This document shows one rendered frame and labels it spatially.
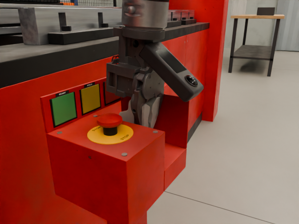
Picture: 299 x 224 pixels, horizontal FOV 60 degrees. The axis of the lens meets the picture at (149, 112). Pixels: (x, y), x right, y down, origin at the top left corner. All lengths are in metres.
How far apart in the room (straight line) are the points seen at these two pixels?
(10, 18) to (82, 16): 0.27
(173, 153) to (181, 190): 1.07
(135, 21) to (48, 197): 0.48
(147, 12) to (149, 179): 0.25
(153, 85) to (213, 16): 1.88
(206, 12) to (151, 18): 1.91
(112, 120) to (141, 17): 0.16
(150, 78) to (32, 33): 0.43
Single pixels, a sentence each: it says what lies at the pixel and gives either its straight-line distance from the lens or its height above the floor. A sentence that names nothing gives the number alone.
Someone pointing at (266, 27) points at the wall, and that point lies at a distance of 7.70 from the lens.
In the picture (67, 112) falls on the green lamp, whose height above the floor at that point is 0.80.
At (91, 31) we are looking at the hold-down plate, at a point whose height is 0.90.
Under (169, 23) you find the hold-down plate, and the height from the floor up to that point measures 0.90.
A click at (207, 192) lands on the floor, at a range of 1.58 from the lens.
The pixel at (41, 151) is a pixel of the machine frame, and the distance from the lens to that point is 0.65.
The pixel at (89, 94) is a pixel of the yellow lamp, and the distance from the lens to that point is 0.48.
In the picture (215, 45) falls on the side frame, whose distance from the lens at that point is 2.31.
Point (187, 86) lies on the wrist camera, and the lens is 0.40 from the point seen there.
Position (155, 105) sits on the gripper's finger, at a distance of 0.49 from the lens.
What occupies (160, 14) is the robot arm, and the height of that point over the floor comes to 0.96.
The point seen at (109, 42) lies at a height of 0.87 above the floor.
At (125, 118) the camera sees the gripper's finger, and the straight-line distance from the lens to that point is 0.49.
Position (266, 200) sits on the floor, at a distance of 1.62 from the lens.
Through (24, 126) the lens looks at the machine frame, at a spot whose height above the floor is 0.74.
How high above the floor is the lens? 0.96
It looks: 21 degrees down
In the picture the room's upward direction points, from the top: straight up
